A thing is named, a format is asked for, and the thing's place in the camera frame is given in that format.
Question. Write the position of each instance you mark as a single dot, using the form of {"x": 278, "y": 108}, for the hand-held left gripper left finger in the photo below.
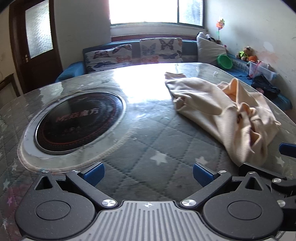
{"x": 94, "y": 173}

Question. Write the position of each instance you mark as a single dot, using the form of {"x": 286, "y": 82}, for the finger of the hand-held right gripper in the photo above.
{"x": 266, "y": 172}
{"x": 287, "y": 150}

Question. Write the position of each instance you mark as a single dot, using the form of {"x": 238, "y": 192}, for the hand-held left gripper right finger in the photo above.
{"x": 203, "y": 174}

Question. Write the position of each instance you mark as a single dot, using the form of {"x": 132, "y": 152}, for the cream sweatshirt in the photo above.
{"x": 208, "y": 102}

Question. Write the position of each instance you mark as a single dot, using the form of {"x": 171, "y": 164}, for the dark clothes pile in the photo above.
{"x": 266, "y": 87}

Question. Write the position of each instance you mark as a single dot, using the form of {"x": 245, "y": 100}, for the round black induction cooker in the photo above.
{"x": 76, "y": 120}

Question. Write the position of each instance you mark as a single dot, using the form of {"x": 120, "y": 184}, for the clear plastic storage box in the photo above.
{"x": 263, "y": 69}

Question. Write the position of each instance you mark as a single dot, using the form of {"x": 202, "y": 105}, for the patterned quilted sofa mat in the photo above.
{"x": 238, "y": 66}

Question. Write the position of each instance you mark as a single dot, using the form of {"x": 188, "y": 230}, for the orange soft toy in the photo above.
{"x": 253, "y": 58}

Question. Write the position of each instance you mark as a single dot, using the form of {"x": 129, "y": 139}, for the brown teddy bear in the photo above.
{"x": 244, "y": 53}

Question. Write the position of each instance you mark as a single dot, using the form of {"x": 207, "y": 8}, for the blue sofa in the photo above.
{"x": 71, "y": 69}

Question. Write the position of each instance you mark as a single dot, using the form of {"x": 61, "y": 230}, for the green plastic basin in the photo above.
{"x": 224, "y": 61}

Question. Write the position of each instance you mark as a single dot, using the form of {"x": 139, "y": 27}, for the brown wooden door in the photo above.
{"x": 46, "y": 69}

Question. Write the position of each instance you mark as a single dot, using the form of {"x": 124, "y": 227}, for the butterfly print cushion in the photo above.
{"x": 106, "y": 58}
{"x": 159, "y": 49}

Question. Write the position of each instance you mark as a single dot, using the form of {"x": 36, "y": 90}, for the grey pillow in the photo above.
{"x": 208, "y": 51}

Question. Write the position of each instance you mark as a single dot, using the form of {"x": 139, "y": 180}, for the black and white plush toy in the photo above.
{"x": 209, "y": 37}

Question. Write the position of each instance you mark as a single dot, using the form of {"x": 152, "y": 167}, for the colourful pinwheel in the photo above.
{"x": 220, "y": 24}

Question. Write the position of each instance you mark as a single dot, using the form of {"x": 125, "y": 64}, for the window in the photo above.
{"x": 150, "y": 11}

